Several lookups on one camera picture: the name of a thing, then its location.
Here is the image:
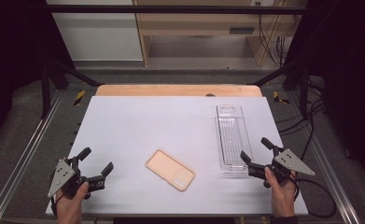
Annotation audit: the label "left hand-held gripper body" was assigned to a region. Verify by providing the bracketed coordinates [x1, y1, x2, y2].
[48, 156, 106, 201]

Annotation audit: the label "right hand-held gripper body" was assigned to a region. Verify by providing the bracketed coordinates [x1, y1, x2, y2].
[247, 146, 316, 189]

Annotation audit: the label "clear plastic tray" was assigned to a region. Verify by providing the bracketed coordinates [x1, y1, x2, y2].
[216, 104, 255, 175]

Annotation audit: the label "beige phone case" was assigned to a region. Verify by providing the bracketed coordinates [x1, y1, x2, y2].
[145, 148, 196, 192]

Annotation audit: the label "person's left hand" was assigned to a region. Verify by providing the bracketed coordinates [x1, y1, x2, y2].
[56, 182, 91, 218]

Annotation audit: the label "person's right hand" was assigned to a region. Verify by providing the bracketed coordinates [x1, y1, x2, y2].
[263, 166, 300, 218]

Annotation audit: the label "yellow black tape marker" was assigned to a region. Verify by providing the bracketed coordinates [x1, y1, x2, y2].
[272, 91, 291, 105]
[73, 90, 87, 107]

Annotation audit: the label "white table mat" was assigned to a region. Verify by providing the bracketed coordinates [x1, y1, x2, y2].
[45, 95, 309, 217]

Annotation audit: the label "wooden table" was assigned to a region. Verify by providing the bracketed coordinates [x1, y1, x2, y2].
[95, 83, 263, 98]

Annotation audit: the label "black curtain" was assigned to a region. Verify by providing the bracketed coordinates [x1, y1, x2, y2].
[0, 0, 76, 152]
[285, 0, 365, 183]

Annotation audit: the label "white cabinet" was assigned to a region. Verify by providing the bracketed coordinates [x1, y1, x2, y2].
[45, 0, 144, 62]

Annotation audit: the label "wooden desk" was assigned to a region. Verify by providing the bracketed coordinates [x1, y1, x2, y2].
[133, 0, 309, 67]

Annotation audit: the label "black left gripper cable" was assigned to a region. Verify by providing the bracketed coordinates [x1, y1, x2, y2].
[49, 192, 64, 217]

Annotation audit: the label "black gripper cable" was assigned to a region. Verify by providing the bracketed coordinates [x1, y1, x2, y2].
[290, 174, 338, 219]
[49, 192, 64, 217]

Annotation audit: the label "black floor cables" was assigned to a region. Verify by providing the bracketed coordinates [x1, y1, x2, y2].
[277, 77, 328, 162]

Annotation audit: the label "aluminium rail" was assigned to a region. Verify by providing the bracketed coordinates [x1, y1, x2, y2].
[0, 90, 64, 224]
[290, 92, 362, 224]

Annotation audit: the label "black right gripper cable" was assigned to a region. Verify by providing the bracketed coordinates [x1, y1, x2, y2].
[290, 174, 338, 219]

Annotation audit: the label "black frame strut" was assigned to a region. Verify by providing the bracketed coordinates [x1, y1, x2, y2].
[247, 58, 311, 118]
[40, 60, 105, 119]

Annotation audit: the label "hanging black cables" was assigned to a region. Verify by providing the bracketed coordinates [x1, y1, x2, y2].
[254, 1, 300, 67]

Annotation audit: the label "black horizontal frame bar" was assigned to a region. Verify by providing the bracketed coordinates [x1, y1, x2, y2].
[30, 4, 309, 15]

